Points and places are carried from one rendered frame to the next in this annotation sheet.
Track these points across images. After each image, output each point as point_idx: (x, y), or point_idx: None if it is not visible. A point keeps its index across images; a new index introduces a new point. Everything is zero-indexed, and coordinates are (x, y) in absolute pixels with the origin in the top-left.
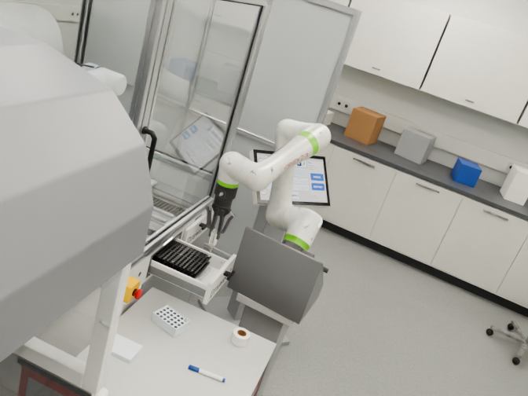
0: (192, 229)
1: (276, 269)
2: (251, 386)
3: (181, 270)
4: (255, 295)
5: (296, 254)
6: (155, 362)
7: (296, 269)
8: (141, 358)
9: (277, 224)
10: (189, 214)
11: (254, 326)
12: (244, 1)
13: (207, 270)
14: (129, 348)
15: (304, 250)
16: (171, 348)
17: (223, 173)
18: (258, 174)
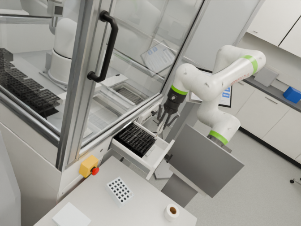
0: (146, 115)
1: (204, 158)
2: None
3: (133, 148)
4: (183, 170)
5: (223, 152)
6: None
7: (220, 163)
8: None
9: (205, 121)
10: (145, 105)
11: (177, 186)
12: None
13: (152, 149)
14: (78, 223)
15: (224, 145)
16: (115, 221)
17: (178, 81)
18: (212, 87)
